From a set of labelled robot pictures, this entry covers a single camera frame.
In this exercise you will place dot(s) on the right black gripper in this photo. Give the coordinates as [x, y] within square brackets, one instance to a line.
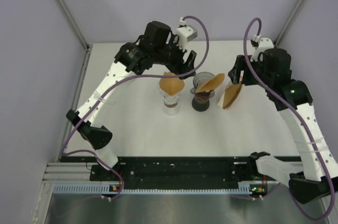
[234, 73]

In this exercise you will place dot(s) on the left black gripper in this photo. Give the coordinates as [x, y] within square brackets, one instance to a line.
[178, 67]

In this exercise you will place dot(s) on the single brown coffee filter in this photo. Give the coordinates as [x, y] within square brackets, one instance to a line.
[171, 86]

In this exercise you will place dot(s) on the clear glass dripper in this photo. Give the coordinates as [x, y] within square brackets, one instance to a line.
[170, 99]

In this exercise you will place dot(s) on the grey plastic dripper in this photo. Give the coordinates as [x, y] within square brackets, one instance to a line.
[198, 80]

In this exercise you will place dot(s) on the red-topped dark flask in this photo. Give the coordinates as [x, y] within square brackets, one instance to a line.
[200, 102]

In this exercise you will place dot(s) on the glass beaker with brown band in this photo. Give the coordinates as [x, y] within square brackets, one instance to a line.
[171, 109]

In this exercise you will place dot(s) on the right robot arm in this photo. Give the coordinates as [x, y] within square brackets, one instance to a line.
[317, 177]

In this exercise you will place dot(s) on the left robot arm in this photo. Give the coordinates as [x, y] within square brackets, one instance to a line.
[89, 118]

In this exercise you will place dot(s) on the brown coffee filter stack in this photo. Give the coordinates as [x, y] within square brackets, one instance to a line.
[229, 95]

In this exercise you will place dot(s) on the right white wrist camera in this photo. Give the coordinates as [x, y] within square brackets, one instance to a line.
[260, 44]

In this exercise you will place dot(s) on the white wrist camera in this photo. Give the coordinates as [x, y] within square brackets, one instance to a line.
[260, 44]
[185, 33]

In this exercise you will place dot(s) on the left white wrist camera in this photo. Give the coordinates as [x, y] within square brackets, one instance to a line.
[185, 33]

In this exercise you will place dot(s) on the right aluminium frame post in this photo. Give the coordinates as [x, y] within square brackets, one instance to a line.
[296, 9]

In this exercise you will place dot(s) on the aluminium frame post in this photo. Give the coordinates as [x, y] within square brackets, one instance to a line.
[72, 23]
[296, 9]

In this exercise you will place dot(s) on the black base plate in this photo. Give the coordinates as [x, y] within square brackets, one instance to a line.
[192, 183]

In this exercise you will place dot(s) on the white slotted cable duct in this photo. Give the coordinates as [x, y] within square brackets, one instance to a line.
[109, 189]

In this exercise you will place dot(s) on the aluminium front rail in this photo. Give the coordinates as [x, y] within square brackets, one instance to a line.
[140, 169]

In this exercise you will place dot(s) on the left aluminium frame post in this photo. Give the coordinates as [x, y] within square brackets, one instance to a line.
[72, 23]

